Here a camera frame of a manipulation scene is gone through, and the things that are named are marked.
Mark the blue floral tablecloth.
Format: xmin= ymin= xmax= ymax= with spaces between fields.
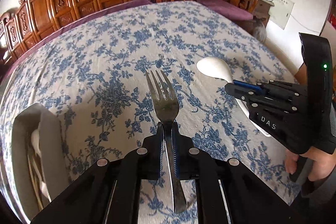
xmin=1 ymin=2 xmax=299 ymax=223

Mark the metal fork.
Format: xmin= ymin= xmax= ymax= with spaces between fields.
xmin=145 ymin=71 xmax=187 ymax=214

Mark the white wall panel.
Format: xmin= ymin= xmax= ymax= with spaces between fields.
xmin=269 ymin=0 xmax=294 ymax=30

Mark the wooden side table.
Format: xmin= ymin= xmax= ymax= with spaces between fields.
xmin=224 ymin=0 xmax=274 ymax=22

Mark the purple seat cushion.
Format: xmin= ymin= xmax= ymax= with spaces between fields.
xmin=197 ymin=0 xmax=253 ymax=21

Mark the metal rectangular tray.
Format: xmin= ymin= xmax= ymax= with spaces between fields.
xmin=10 ymin=102 xmax=70 ymax=222

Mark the grey sleeve forearm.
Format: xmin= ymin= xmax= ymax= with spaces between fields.
xmin=301 ymin=169 xmax=335 ymax=214

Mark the white ceramic spoon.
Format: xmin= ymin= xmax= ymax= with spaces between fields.
xmin=31 ymin=129 xmax=42 ymax=157
xmin=197 ymin=57 xmax=271 ymax=137

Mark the person's right hand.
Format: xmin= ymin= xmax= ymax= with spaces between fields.
xmin=285 ymin=147 xmax=335 ymax=182

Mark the light bamboo chopstick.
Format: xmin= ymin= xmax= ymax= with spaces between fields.
xmin=28 ymin=155 xmax=44 ymax=211

